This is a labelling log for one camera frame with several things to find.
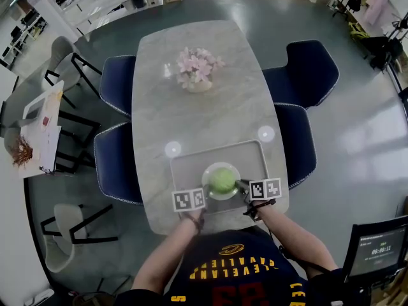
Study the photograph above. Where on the dark blue padded chair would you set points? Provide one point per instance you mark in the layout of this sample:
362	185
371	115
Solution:
296	145
116	164
118	81
303	75

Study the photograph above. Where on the beige flower pot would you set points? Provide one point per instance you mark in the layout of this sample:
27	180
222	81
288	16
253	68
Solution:
200	86

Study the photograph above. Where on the green round vegetable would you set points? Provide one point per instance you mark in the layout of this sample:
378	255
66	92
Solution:
222	180

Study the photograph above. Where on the pink flower bunch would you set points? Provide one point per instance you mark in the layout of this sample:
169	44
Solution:
199	64

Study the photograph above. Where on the grey rectangular tray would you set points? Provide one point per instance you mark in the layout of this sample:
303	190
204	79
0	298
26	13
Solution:
191	167

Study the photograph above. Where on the person's right forearm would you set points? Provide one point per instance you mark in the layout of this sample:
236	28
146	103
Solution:
296	237

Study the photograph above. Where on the stack of white papers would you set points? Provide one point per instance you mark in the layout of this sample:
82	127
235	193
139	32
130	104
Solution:
50	148

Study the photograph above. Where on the white round dish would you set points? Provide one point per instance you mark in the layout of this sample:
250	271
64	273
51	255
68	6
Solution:
220	197

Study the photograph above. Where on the black screen with timer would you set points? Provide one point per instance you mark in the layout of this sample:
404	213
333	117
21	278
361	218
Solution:
377	250

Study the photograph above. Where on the person's left forearm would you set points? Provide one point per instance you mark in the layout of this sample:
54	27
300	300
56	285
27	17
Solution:
165	253

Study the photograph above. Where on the black tripod equipment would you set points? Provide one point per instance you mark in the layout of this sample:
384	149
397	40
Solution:
387	49

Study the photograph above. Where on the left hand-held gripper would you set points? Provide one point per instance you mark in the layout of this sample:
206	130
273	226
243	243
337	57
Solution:
188	200

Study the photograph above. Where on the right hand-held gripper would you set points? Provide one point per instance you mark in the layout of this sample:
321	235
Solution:
265	188

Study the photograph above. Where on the white office desks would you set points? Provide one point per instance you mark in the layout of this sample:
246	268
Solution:
22	33

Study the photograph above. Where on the reddish dried plant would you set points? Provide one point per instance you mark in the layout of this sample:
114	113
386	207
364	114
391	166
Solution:
21	151

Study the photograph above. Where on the person's dark printed shirt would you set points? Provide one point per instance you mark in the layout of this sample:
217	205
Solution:
236	273

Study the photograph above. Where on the white side table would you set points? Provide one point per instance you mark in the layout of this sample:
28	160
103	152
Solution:
35	116

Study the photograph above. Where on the grey chair with black frame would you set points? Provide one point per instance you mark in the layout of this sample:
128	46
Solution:
65	225
63	59

